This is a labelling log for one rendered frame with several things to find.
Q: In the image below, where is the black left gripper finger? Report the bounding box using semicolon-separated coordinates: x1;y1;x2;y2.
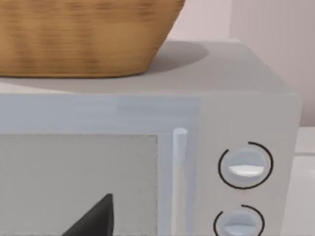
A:
60;193;115;236

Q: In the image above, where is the pale microwave knob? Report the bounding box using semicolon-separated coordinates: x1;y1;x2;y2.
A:
224;148;268;184
220;209;261;236

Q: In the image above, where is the pale blue microwave door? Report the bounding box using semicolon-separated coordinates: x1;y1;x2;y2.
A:
0;96;201;236

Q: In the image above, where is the woven wicker basket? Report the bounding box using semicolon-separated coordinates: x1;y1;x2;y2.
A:
0;0;186;79

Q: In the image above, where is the pale microwave door handle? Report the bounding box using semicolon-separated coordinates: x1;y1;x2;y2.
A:
170;127;188;236

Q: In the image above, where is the pale microwave oven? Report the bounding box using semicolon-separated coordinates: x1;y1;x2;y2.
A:
0;38;303;236

